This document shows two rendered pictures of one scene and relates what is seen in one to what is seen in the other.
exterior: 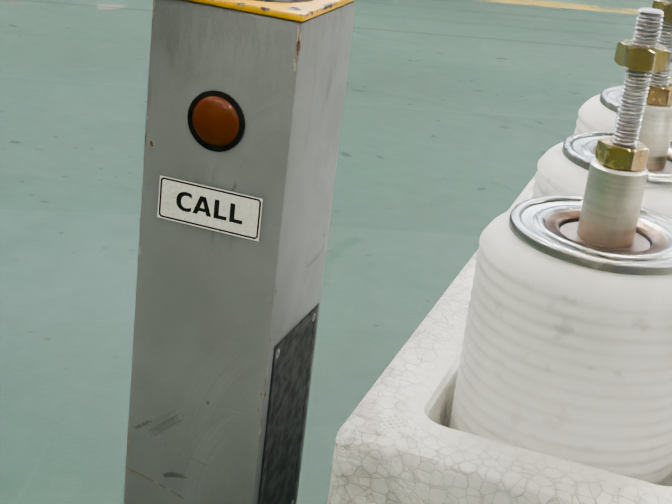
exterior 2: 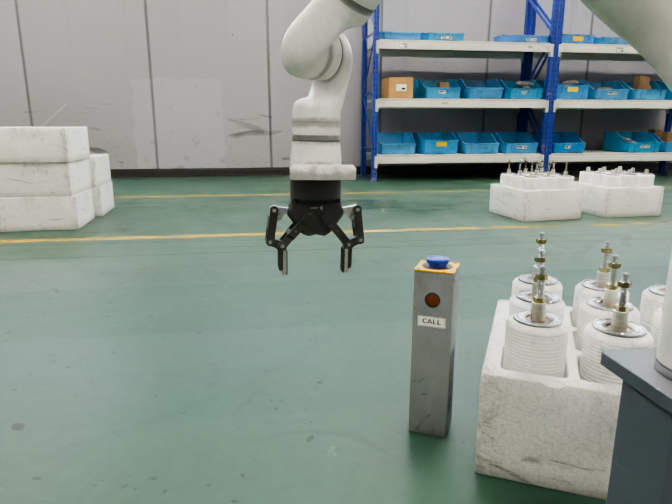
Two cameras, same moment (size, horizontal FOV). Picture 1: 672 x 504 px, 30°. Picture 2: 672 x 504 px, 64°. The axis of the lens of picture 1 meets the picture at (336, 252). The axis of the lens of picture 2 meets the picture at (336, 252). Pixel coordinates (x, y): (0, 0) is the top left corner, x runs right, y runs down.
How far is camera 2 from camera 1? 0.44 m
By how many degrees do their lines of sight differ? 8
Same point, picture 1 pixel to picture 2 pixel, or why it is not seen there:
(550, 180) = (515, 305)
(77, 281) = (352, 346)
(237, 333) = (440, 353)
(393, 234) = not seen: hidden behind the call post
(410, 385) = (493, 361)
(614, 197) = (539, 310)
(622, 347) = (548, 345)
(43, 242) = (335, 335)
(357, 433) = (486, 373)
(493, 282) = (513, 333)
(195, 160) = (427, 310)
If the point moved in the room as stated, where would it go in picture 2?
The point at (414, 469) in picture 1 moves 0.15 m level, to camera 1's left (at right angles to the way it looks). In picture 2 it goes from (502, 380) to (405, 377)
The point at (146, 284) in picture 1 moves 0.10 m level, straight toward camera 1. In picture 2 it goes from (414, 343) to (430, 367)
